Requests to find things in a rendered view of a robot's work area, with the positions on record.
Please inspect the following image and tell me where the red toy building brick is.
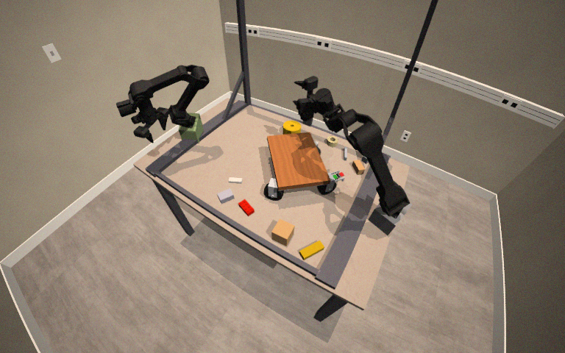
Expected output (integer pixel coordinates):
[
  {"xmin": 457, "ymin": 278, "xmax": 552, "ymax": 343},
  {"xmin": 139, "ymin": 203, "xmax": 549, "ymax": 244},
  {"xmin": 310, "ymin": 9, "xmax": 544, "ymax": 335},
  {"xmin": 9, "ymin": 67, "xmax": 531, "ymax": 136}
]
[{"xmin": 238, "ymin": 199, "xmax": 255, "ymax": 216}]

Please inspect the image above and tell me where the wooden dolly with black caster wheels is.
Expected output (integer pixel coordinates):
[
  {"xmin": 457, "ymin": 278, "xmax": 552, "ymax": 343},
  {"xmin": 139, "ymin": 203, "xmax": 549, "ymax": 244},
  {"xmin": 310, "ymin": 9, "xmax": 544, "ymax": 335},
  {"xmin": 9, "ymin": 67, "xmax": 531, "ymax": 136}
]
[{"xmin": 264, "ymin": 132, "xmax": 345, "ymax": 201}]

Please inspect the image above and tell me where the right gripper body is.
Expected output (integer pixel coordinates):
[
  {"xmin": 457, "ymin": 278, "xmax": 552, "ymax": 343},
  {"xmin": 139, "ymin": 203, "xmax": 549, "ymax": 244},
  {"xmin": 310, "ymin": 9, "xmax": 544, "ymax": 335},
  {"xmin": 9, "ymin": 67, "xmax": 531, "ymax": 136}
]
[{"xmin": 133, "ymin": 106, "xmax": 170, "ymax": 138}]

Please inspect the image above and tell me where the beige roll of masking tape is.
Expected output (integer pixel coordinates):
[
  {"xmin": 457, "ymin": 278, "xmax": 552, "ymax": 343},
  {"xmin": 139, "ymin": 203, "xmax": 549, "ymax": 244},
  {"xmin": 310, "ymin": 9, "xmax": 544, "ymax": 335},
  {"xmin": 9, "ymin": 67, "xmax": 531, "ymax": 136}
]
[{"xmin": 327, "ymin": 136, "xmax": 338, "ymax": 147}]

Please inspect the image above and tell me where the yellow cylinder with centre hole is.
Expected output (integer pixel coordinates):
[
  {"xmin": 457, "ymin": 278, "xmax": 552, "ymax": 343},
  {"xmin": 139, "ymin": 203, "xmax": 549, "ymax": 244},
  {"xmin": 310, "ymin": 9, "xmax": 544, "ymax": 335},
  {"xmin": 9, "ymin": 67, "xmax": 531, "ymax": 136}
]
[{"xmin": 283, "ymin": 121, "xmax": 301, "ymax": 135}]

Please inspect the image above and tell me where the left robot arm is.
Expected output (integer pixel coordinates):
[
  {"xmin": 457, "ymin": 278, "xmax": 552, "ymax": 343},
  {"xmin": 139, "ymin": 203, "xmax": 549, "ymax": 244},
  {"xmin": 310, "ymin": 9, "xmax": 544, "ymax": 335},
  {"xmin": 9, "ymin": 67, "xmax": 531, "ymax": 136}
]
[{"xmin": 296, "ymin": 88, "xmax": 410, "ymax": 218}]

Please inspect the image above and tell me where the tan cardboard box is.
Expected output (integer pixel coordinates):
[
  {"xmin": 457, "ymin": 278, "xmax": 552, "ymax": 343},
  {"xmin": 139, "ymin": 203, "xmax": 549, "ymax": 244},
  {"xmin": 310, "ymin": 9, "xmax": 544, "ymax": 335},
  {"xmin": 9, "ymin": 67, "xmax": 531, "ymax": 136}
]
[{"xmin": 271, "ymin": 219, "xmax": 294, "ymax": 246}]

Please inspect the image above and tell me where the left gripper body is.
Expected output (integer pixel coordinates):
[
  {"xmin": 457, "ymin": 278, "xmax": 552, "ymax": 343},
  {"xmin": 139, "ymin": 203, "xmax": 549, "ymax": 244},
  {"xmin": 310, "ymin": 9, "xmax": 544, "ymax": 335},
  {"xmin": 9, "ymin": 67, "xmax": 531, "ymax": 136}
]
[{"xmin": 300, "ymin": 76, "xmax": 319, "ymax": 121}]

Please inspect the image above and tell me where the small orange-brown wooden block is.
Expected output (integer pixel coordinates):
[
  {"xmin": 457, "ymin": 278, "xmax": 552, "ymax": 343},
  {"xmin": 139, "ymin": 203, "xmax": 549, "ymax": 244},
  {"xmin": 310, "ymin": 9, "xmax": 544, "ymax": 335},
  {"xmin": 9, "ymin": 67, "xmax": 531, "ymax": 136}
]
[{"xmin": 352, "ymin": 160, "xmax": 365, "ymax": 175}]

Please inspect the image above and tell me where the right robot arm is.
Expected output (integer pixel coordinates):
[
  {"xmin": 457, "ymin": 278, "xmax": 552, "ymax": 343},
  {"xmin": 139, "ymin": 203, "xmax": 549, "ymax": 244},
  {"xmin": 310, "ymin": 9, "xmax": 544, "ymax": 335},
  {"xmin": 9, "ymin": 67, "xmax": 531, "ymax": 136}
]
[{"xmin": 116, "ymin": 65, "xmax": 210, "ymax": 128}]

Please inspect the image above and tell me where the grey metal gantry frame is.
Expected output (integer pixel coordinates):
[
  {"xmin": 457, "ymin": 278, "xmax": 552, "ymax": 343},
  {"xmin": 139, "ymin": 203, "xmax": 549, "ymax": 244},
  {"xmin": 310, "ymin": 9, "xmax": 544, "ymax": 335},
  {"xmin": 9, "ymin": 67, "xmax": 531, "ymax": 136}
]
[{"xmin": 222, "ymin": 0, "xmax": 438, "ymax": 179}]

